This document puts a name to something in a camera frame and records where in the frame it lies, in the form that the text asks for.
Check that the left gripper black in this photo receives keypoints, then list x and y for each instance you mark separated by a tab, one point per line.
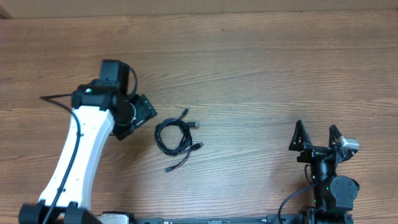
145	110

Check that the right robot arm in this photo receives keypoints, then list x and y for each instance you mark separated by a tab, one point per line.
333	194

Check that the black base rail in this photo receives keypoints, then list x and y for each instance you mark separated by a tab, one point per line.
128	218

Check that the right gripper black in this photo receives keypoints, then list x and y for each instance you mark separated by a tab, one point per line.
311	152

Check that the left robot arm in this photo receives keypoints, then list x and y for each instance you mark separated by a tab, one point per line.
100	108

